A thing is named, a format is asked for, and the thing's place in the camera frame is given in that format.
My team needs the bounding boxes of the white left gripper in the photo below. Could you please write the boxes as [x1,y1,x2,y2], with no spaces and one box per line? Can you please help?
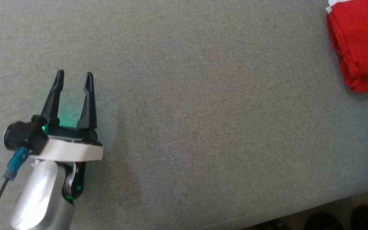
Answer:
[28,69,104,162]

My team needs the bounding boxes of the red jersey shirt white sleeves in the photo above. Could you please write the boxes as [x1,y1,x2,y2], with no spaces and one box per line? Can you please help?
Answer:
[326,0,368,94]

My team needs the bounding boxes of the grey sofa seat cushion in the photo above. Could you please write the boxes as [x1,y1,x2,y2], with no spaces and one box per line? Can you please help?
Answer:
[0,0,368,230]

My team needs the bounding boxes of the blue left camera connector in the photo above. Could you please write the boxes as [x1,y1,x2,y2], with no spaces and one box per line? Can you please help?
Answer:
[3,147,30,181]

